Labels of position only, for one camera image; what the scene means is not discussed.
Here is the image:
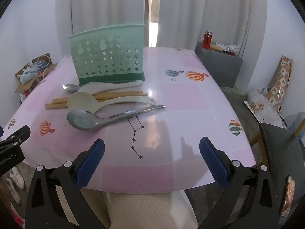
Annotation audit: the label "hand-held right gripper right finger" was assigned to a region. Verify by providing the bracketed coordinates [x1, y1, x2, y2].
[199, 137, 286, 229]

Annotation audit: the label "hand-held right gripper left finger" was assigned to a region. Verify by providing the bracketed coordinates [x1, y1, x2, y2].
[24, 138, 112, 229]

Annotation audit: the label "large metal ladle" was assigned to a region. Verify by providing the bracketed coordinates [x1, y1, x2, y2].
[67, 104, 166, 132]

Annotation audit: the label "bundle of bamboo chopsticks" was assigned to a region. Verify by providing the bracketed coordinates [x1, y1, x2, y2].
[45, 91, 148, 110]

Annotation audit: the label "white plastic rice ladle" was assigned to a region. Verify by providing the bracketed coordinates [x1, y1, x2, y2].
[67, 92, 157, 114]

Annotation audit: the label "small metal spoon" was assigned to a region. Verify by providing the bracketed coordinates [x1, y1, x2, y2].
[62, 83, 80, 93]

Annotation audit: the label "white plastic spoon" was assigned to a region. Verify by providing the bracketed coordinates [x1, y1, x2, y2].
[77, 79, 143, 94]

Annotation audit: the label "green star-cutout utensil holder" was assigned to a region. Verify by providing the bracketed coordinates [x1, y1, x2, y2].
[67, 23, 145, 86]

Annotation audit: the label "white shoe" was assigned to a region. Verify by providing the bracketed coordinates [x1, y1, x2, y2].
[10, 167, 25, 190]
[5, 179, 21, 204]

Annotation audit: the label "cardboard box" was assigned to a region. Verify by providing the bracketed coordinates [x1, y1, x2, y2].
[14, 52, 59, 93]

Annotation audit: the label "blue white mask pack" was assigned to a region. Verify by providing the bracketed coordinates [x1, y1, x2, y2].
[20, 68, 37, 83]

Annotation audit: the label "pink plastic bag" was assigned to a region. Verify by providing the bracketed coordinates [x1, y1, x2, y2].
[11, 213, 25, 228]

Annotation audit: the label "grey cushioned wooden chair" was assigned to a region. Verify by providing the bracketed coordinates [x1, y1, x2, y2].
[249, 118, 305, 229]

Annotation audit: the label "person's beige trousers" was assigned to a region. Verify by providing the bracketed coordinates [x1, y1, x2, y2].
[102, 191, 198, 229]

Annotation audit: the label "floral paper roll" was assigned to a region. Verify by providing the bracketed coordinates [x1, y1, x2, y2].
[244, 89, 286, 129]

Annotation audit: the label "grey cabinet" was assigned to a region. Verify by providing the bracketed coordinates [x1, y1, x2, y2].
[195, 42, 243, 88]

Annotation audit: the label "patterned gift wrap roll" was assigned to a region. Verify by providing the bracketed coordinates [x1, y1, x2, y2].
[266, 55, 293, 110]

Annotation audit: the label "white packet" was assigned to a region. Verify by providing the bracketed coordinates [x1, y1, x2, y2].
[226, 44, 240, 57]

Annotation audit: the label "red bottle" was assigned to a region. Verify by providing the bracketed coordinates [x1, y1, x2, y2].
[203, 31, 212, 49]

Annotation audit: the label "white curtain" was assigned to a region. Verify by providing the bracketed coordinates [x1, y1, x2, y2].
[55, 0, 153, 60]
[156, 0, 265, 60]

